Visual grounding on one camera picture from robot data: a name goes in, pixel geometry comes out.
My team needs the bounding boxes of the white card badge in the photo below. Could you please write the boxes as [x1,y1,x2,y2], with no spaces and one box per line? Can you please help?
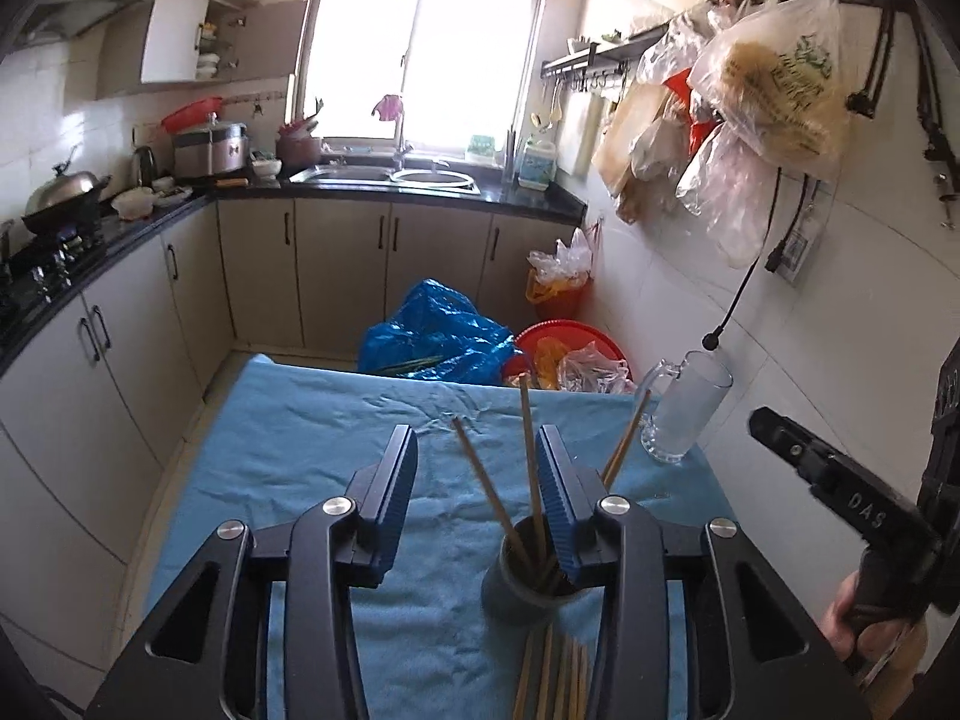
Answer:
[778,180,837,286]

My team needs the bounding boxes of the range hood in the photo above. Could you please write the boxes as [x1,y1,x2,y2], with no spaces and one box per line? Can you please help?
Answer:
[15,0,162,46]

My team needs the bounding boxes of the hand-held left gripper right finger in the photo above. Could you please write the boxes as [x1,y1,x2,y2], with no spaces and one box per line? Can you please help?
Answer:
[536,424,875,720]

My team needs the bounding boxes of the long black cable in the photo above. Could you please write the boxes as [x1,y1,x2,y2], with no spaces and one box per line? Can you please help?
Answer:
[701,165,785,352]

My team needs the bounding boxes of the dark round chopstick holder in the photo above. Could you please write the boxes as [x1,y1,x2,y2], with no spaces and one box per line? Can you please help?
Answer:
[480,514,593,627]

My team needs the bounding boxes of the bunch of chopsticks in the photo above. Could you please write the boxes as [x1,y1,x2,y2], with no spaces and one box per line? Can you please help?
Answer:
[510,619,593,720]

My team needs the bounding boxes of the black clamp mount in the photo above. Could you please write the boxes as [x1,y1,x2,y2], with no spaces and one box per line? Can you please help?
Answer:
[896,0,960,230]

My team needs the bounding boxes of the kitchen window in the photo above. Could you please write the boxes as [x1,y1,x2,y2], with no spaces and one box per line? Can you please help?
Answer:
[289,0,556,158]

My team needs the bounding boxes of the white cutting board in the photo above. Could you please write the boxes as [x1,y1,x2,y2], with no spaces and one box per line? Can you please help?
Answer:
[574,90,608,177]

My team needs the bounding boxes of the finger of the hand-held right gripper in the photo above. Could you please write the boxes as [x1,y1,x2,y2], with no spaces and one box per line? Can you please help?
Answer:
[748,406,942,567]

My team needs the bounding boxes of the clear glass mug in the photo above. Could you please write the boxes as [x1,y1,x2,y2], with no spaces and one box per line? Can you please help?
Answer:
[639,349,734,464]

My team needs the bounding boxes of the black wall shelf rack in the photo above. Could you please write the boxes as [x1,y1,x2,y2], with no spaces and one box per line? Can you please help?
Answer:
[540,22,672,83]

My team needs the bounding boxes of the brown wooden chopstick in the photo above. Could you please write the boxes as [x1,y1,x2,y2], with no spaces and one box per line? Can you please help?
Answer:
[600,388,652,490]
[451,416,537,578]
[519,375,552,578]

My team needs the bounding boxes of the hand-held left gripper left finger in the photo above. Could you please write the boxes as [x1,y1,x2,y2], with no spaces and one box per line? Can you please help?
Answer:
[86,424,419,720]

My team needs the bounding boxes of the steel rice cooker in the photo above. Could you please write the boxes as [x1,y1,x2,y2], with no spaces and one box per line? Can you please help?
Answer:
[172,114,248,179]

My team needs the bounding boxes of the white plastic bin liner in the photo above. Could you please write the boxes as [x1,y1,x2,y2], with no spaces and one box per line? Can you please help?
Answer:
[527,229,593,290]

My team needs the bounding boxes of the black wok with steel lid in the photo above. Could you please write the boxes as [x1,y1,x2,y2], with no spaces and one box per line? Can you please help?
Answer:
[21,161,113,235]

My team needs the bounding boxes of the hanging clear plastic bag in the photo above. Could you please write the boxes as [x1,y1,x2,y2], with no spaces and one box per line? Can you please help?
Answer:
[675,124,781,267]

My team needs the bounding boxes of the crumpled clear plastic bag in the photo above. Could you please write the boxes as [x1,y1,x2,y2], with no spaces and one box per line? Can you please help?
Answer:
[556,341,635,395]

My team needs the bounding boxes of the person's right hand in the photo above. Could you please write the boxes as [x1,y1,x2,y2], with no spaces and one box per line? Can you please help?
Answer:
[821,574,931,691]

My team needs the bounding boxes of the white bowl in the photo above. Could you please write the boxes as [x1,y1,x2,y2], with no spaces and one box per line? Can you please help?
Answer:
[111,187,157,220]

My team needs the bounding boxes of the red plastic basin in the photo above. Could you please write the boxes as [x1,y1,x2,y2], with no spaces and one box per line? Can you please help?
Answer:
[501,319,632,395]

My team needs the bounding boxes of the black gas stove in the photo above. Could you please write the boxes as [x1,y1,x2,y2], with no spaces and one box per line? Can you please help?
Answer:
[0,221,106,316]

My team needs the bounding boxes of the black power plug cable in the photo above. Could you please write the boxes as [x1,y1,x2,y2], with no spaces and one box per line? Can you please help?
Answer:
[765,180,815,275]

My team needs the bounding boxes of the red waste basket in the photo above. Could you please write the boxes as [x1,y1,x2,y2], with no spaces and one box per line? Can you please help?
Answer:
[525,270,592,322]

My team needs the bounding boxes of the steel kitchen sink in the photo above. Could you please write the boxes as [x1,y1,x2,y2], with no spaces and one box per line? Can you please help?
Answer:
[291,161,481,196]

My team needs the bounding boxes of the beige base cabinets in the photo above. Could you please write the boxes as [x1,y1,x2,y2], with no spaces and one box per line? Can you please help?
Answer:
[0,195,582,631]

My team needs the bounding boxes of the blue towel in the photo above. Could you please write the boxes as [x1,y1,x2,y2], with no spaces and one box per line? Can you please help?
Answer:
[142,352,736,720]

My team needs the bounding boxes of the large printed plastic bag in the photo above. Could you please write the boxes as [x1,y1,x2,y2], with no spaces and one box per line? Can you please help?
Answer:
[686,0,852,181]

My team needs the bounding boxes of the small hanging clear bag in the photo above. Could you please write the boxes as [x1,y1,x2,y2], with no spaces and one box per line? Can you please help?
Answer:
[637,4,740,87]

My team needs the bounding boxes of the black countertop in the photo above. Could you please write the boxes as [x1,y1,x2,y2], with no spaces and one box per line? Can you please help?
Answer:
[0,165,587,380]

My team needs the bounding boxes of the hanging red plastic bag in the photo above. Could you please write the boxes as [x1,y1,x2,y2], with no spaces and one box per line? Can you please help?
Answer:
[664,67,713,158]

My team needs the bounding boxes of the hanging ladles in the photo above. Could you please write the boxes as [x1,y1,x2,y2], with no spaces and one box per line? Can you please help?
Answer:
[531,79,565,128]

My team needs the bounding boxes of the brown pot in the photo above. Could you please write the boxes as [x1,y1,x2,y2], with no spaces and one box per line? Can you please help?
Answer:
[276,124,323,166]

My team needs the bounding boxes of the hanging brownish plastic bags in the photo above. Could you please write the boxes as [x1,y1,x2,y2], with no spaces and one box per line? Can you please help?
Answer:
[591,82,695,226]

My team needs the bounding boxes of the orange plastic bag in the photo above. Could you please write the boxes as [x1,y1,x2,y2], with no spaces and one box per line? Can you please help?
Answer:
[534,337,571,389]

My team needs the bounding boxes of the white detergent bottle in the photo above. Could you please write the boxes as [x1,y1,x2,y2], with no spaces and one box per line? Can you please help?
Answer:
[517,131,557,188]

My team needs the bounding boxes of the beige wall cabinets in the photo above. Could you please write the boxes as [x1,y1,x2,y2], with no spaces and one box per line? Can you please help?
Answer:
[75,0,308,102]

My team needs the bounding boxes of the blue plastic bag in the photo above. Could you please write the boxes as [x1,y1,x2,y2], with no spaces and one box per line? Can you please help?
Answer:
[357,279,526,385]

